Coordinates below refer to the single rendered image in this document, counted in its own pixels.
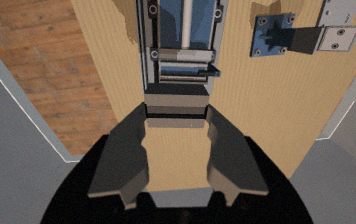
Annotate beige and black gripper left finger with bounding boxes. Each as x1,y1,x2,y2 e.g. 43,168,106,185
40,102,149,224

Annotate grey metal block with slot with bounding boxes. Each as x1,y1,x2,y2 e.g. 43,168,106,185
144,83,210,128

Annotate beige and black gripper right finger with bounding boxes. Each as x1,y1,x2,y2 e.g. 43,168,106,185
204,103,314,224

